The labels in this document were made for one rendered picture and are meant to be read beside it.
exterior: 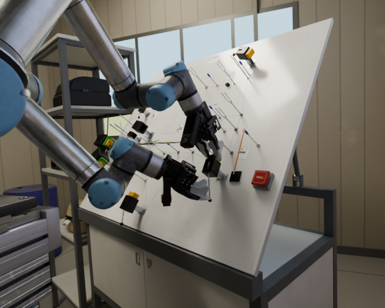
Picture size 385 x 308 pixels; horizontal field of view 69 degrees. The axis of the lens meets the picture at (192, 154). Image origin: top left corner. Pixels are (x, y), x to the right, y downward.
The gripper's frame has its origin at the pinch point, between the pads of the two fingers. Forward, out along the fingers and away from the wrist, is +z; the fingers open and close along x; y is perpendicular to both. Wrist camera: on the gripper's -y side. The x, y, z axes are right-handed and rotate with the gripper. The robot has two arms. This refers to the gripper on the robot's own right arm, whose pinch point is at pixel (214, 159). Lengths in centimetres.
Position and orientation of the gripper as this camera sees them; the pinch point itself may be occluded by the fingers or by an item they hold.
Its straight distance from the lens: 100.1
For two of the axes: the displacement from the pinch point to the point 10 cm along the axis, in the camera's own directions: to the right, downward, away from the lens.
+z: 4.3, 8.2, 3.8
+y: 5.3, -5.7, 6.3
